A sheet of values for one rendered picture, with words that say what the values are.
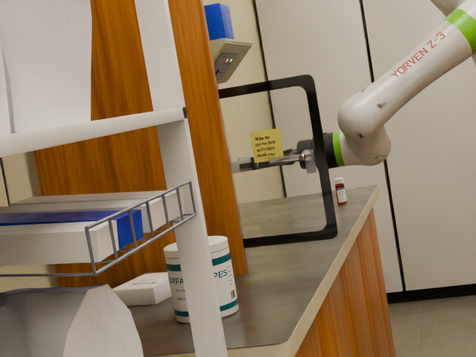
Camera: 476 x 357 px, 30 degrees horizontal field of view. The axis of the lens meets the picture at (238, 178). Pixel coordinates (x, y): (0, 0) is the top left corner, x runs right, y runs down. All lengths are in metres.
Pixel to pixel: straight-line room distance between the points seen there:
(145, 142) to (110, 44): 0.25
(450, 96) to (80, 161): 3.32
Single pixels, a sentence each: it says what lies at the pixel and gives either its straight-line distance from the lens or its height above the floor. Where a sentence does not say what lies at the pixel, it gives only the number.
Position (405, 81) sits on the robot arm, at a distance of 2.17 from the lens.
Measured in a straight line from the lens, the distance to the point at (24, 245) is 1.02.
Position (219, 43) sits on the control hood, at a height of 1.50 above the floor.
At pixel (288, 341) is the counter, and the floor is 0.94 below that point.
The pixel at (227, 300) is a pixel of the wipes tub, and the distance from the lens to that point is 1.76.
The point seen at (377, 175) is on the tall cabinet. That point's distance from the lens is 5.28.
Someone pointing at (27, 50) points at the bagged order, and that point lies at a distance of 1.01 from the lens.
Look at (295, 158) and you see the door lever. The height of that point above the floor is 1.20.
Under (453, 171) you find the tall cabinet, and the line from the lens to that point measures 5.27.
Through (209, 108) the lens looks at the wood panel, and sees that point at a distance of 2.12.
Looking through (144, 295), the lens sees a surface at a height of 0.96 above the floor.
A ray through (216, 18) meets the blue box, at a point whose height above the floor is 1.56.
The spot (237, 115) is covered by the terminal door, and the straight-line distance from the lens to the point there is 2.17.
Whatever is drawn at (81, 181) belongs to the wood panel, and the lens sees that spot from 2.24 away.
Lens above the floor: 1.36
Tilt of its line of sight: 5 degrees down
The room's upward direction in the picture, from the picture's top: 9 degrees counter-clockwise
